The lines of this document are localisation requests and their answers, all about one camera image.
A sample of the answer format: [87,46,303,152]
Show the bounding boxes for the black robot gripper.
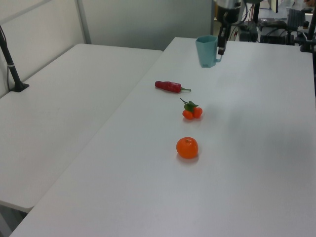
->
[216,6,241,56]

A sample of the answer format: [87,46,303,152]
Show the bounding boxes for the teal hexagonal plastic mug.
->
[195,35,222,68]

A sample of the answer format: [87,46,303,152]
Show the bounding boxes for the dark equipment box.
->
[239,23,258,42]

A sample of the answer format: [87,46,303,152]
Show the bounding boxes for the black monitor pole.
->
[252,0,261,24]

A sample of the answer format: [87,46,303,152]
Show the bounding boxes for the black bag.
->
[257,18,287,28]

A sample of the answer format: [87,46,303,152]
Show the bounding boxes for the red chili pepper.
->
[155,80,192,94]

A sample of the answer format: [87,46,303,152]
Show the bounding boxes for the black office chair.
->
[287,8,307,32]

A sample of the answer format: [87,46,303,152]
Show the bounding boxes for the small tangerines with green leaves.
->
[180,97,203,120]

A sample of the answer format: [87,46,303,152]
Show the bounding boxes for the grey partition panel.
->
[80,0,214,51]

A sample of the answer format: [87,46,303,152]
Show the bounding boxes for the black clamp stand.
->
[300,14,316,53]

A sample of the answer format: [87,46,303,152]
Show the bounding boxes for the large orange tangerine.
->
[176,136,199,159]

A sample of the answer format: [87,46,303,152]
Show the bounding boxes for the grey metal partition post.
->
[76,0,92,45]

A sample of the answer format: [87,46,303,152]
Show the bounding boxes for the black camera stand pole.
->
[0,24,30,93]

